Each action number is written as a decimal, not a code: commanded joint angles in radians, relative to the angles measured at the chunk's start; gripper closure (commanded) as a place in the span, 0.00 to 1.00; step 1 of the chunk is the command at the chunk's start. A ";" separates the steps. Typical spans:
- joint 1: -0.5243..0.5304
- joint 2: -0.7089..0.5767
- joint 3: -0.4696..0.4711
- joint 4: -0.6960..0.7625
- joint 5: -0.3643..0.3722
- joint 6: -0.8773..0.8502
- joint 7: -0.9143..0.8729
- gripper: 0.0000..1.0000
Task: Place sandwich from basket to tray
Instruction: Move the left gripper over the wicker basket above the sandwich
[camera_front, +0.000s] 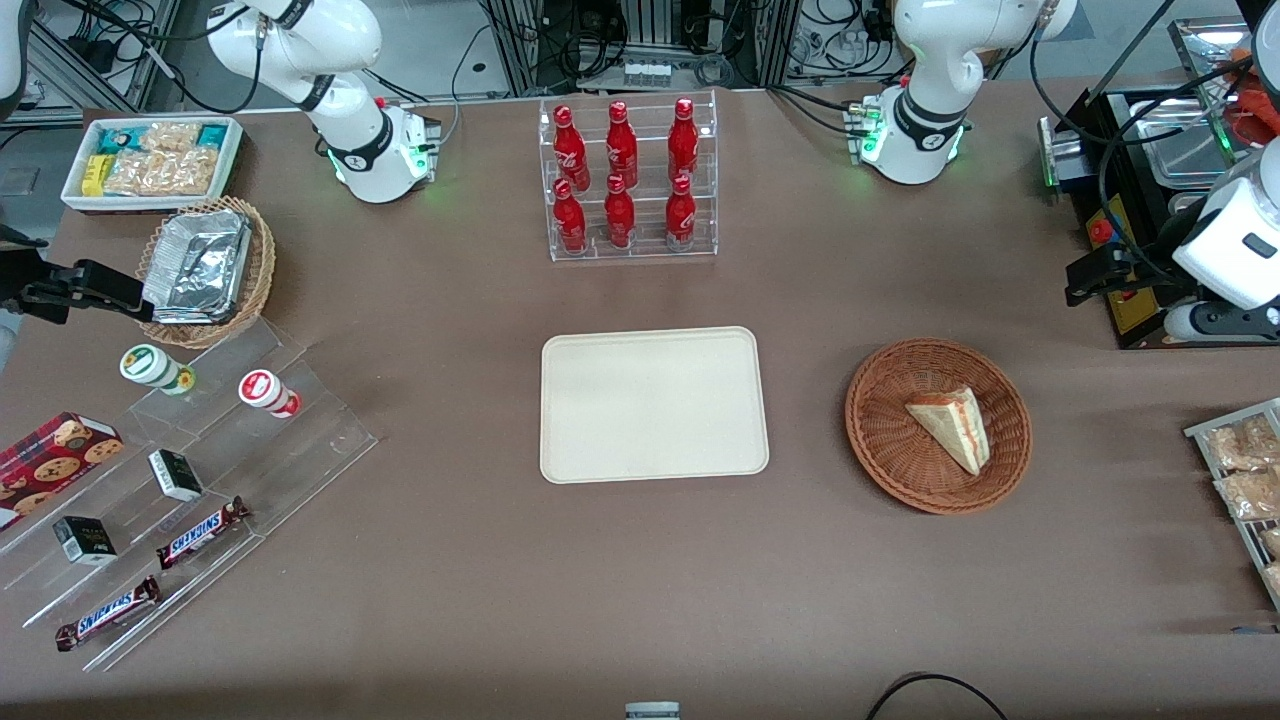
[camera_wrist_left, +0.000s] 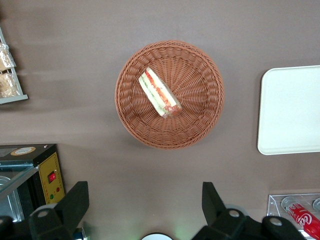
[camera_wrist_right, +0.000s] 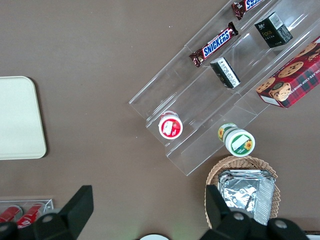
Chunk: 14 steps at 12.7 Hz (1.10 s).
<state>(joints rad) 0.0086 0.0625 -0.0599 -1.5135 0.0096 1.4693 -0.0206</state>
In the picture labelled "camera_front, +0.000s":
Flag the triangular sandwich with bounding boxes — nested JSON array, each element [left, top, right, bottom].
[[904, 386, 992, 478]]

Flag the light tan wicker basket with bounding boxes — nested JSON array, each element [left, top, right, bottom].
[[134, 195, 277, 350]]

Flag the red fried food pieces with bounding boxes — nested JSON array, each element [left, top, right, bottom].
[[1222, 40, 1280, 149]]

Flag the red lidded yogurt cup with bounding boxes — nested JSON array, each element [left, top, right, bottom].
[[237, 368, 302, 420]]

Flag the white rectangular snack bin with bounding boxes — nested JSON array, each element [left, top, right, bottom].
[[59, 114, 245, 217]]

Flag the small clear rice cracker bag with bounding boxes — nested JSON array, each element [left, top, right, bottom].
[[139, 121, 203, 154]]

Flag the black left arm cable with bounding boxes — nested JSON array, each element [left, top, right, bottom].
[[1028, 30, 1256, 276]]

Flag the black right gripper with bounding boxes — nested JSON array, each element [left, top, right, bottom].
[[17, 258, 157, 325]]

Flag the clear acrylic step display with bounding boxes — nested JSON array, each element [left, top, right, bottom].
[[0, 317, 380, 674]]

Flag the clear acrylic bottle rack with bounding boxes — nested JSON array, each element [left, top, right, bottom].
[[537, 89, 720, 264]]

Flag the aluminium frame equipment rack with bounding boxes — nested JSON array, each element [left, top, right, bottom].
[[478, 0, 906, 97]]

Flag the round brown wicker basket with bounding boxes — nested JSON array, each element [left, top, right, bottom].
[[844, 337, 1034, 517]]

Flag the red cookie box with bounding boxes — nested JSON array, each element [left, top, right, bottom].
[[0, 411, 125, 532]]

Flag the green lidded yogurt cup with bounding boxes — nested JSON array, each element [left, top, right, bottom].
[[119, 343, 197, 397]]

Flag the red cola bottle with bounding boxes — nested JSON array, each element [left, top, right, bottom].
[[664, 174, 698, 252], [605, 100, 640, 189], [552, 178, 589, 255], [667, 97, 700, 184], [552, 104, 592, 193], [603, 173, 637, 250]]

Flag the beige rectangular plastic tray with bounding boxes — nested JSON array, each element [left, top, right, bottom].
[[539, 325, 771, 486]]

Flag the small black carton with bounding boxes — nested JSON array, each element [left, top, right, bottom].
[[147, 448, 205, 503], [51, 515, 119, 567]]

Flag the tray of packaged snacks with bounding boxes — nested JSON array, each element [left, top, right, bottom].
[[1183, 397, 1280, 613]]

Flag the brown Snickers bar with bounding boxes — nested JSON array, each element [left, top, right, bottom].
[[155, 496, 252, 572], [54, 575, 162, 653]]

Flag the black food warmer cabinet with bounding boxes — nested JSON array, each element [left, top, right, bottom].
[[1037, 15, 1280, 350]]

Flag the steel warmer pan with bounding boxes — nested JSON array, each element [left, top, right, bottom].
[[1128, 96, 1239, 189], [1166, 190, 1223, 246]]

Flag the black looped floor cable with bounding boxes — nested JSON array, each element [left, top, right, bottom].
[[864, 671, 1012, 720]]

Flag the silver foil container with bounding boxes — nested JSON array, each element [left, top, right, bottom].
[[141, 207, 254, 327]]

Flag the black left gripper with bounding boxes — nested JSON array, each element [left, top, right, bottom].
[[1064, 245, 1198, 308]]

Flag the large clear rice cracker bag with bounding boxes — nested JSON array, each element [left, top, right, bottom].
[[102, 146, 221, 198]]

